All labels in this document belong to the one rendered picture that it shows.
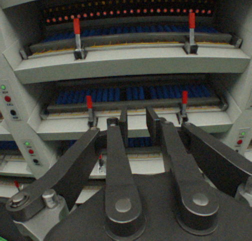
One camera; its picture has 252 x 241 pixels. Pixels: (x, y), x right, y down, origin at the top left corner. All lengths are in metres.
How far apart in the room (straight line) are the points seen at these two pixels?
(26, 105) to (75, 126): 0.15
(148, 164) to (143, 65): 0.35
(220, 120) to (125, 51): 0.34
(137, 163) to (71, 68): 0.39
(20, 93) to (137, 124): 0.34
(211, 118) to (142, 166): 0.29
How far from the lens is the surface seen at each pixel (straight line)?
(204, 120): 0.47
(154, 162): 0.55
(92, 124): 0.43
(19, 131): 0.53
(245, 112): 0.52
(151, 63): 0.35
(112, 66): 0.35
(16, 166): 0.72
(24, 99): 0.47
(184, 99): 0.42
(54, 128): 0.48
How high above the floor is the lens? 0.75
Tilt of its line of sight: 28 degrees down
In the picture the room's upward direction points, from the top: 4 degrees counter-clockwise
